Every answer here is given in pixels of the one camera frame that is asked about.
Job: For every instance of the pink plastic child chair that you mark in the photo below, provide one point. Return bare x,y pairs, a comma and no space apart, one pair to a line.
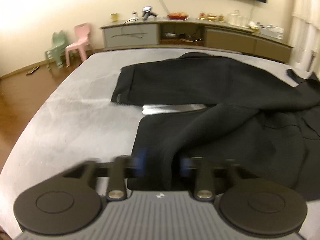
82,32

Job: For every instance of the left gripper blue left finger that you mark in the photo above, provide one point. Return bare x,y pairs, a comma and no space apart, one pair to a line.
123,167

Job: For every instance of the yellow cup on cabinet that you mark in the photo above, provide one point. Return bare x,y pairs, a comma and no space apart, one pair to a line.
114,17

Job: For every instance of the green plastic child chair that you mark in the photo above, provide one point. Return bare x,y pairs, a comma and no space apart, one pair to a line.
59,43

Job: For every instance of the gold ornaments on cabinet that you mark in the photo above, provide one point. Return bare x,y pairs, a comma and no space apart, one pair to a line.
211,17

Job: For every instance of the black trousers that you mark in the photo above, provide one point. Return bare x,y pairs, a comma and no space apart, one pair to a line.
250,116

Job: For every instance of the red fruit plate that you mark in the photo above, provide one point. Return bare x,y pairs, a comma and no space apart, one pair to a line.
177,16

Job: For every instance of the clear glass set on cabinet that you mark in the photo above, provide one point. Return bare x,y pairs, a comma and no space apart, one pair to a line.
237,19

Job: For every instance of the black handheld device on cabinet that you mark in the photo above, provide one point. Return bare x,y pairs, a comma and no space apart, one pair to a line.
147,12

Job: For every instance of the white curtain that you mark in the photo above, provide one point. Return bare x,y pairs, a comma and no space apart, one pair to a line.
304,34

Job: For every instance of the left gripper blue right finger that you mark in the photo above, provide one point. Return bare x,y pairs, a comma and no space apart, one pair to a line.
204,189

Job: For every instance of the tissue box on cabinet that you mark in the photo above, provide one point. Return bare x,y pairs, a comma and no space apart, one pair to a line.
253,26

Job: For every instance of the long low TV cabinet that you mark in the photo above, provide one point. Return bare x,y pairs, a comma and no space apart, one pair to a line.
193,33

